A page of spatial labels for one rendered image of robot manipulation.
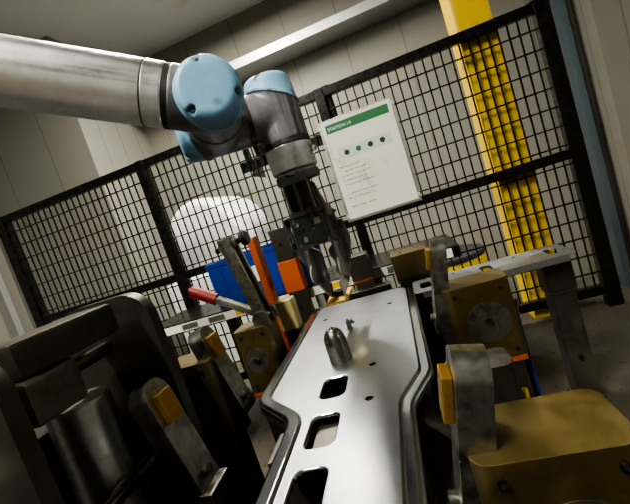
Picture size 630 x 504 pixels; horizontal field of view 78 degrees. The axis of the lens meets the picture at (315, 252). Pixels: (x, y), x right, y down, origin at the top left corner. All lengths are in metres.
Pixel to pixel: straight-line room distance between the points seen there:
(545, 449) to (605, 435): 0.03
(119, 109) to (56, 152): 2.76
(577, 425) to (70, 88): 0.52
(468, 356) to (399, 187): 0.96
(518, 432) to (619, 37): 3.06
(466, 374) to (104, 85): 0.44
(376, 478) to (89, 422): 0.27
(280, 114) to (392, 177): 0.63
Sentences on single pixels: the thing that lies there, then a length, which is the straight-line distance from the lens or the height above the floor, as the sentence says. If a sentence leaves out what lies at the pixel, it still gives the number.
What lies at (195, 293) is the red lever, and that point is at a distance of 0.74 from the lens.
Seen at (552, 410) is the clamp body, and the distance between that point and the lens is 0.30.
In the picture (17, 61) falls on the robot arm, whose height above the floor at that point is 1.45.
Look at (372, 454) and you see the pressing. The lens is 0.38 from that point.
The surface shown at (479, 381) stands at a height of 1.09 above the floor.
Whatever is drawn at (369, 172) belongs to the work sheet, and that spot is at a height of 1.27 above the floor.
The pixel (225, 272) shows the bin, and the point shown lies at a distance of 1.13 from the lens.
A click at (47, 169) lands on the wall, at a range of 3.31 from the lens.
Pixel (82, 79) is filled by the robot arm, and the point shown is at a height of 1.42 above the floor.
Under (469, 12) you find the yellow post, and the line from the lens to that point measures 1.33.
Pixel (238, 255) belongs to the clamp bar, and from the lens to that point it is 0.72.
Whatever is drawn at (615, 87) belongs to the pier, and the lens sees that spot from 3.19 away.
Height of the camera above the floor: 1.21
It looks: 6 degrees down
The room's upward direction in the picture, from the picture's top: 18 degrees counter-clockwise
